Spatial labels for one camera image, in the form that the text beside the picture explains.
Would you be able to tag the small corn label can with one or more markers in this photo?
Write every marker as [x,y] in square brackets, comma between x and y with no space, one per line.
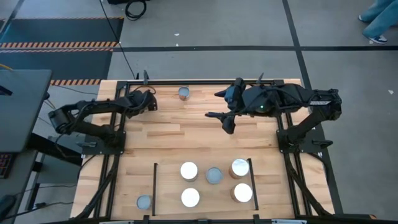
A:
[214,175]

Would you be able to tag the black hazard-striped floor mat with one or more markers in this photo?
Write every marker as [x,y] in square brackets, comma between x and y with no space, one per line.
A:
[56,65]
[62,31]

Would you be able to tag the person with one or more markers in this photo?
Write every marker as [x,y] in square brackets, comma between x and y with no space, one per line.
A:
[377,18]

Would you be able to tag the tall orange label can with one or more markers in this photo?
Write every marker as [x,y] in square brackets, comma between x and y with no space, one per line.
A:
[242,193]
[239,168]

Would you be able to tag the small can orange green label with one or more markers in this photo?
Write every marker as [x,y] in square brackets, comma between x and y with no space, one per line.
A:
[184,92]

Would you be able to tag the black keyboard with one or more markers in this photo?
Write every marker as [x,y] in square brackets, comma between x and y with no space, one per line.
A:
[4,165]

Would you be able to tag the black frame clamp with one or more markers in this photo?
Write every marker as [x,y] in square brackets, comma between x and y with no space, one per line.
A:
[259,77]
[145,77]

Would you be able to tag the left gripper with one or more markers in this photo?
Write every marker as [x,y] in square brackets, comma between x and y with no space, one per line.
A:
[141,102]

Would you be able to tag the tall peaches label can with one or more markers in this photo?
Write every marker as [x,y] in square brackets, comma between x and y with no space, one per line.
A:
[189,171]
[190,197]

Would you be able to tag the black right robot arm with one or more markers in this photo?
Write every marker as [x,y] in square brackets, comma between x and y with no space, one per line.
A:
[323,102]

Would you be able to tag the grey desk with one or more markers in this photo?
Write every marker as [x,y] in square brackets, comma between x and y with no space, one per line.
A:
[18,186]

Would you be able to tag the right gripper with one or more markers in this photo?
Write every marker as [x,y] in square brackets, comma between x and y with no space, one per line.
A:
[258,99]

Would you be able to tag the small silver-top can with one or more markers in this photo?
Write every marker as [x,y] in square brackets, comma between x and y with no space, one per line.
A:
[143,202]

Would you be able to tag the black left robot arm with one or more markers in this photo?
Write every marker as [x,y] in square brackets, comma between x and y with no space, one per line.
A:
[93,107]

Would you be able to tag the black aluminium table frame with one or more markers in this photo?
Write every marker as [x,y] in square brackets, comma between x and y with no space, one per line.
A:
[202,82]

